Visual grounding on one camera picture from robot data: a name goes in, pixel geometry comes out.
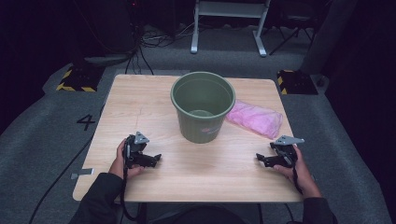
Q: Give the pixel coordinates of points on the green plastic bin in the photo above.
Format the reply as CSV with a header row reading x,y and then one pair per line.
x,y
199,129

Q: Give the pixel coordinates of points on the black yellow striped block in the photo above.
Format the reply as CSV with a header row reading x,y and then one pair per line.
x,y
297,82
81,79

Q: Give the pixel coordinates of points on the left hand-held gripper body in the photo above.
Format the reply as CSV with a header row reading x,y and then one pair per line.
x,y
134,157

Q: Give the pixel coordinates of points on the black tripod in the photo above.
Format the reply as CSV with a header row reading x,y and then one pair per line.
x,y
292,32

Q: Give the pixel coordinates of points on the grey stand base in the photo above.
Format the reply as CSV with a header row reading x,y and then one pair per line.
x,y
106,59

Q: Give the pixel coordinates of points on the white metal stand frame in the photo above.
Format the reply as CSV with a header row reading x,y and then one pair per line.
x,y
229,9

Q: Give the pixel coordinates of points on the pink plastic bag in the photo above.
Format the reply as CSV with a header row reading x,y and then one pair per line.
x,y
255,119

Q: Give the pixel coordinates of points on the person's right hand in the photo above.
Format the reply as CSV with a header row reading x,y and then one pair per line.
x,y
302,177

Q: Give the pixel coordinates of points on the grey tape strip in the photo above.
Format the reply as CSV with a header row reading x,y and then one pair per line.
x,y
84,172

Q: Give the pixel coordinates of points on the person's dark lap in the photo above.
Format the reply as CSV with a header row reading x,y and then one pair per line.
x,y
202,216

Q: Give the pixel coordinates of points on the grey column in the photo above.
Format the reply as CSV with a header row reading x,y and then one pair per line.
x,y
323,37

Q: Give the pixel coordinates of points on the person's left hand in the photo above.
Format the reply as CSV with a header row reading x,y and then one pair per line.
x,y
118,165

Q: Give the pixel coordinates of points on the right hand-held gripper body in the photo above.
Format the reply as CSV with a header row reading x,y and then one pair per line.
x,y
286,157

